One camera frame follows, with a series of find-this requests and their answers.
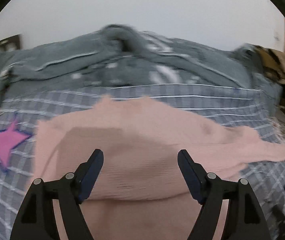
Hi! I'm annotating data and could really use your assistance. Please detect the dark wooden headboard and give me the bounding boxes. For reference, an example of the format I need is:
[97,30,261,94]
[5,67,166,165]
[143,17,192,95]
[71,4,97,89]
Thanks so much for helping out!
[0,34,21,51]

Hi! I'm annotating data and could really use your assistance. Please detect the pink knitted sweater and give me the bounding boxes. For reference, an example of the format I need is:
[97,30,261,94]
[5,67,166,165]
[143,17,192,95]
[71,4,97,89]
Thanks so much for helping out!
[33,97,285,239]

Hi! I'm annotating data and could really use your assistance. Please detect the grey checked bed sheet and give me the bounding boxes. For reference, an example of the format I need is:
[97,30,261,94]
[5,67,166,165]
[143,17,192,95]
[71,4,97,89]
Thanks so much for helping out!
[0,84,285,239]

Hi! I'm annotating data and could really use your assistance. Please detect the grey-green fleece blanket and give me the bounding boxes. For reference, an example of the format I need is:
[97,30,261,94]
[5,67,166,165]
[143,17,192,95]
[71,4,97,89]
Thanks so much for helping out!
[0,24,281,113]

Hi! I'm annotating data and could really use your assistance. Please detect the brown camouflage garment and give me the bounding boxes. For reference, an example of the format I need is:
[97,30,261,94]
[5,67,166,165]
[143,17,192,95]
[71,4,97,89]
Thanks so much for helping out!
[255,46,285,85]

